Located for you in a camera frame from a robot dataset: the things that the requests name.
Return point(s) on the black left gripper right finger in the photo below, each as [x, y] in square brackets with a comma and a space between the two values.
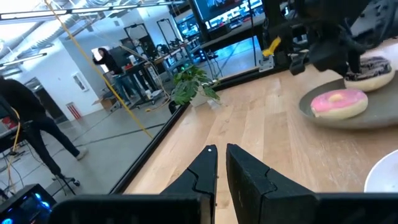
[264, 193]

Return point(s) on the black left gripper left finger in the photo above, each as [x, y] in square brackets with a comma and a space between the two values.
[202, 177]

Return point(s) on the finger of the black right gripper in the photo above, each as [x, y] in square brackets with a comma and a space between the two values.
[354, 63]

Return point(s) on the black white striped donut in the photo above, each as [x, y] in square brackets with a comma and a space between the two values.
[376, 74]

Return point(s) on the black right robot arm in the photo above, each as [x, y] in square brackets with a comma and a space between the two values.
[326, 11]

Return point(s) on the light pink frosted donut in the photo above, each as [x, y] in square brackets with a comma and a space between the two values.
[339, 104]

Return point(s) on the grey round plate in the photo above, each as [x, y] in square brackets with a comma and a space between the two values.
[382, 109]

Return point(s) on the white plant pot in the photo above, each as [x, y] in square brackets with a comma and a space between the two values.
[199, 99]

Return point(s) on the green leafy potted plant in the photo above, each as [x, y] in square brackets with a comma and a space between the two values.
[189, 84]

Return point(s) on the large lit display screen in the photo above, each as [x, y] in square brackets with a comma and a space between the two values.
[230, 12]

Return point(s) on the white round plate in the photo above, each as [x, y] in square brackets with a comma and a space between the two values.
[385, 174]

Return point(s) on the black standing desk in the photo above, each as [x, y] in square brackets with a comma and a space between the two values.
[143, 77]

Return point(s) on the person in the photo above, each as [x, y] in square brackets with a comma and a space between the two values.
[110, 63]
[28, 118]

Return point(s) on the computer tower blue lights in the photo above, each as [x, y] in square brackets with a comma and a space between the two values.
[25, 205]

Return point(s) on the long ceiling light strip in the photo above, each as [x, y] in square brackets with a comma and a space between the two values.
[77, 11]

